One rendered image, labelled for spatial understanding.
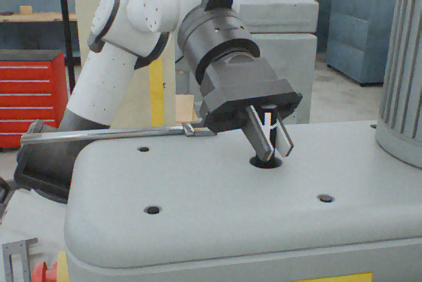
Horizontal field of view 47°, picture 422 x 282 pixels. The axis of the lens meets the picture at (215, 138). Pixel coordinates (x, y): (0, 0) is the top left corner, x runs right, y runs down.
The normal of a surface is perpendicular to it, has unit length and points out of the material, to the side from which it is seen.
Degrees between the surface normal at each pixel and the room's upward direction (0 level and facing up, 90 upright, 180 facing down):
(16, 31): 90
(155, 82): 90
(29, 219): 58
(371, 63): 90
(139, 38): 103
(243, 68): 31
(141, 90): 90
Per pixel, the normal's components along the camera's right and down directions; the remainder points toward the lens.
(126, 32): 0.24, 0.57
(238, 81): 0.24, -0.62
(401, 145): -0.91, 0.15
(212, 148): 0.01, -0.93
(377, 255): 0.19, 0.37
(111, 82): 0.40, 0.27
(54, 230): 0.31, -0.18
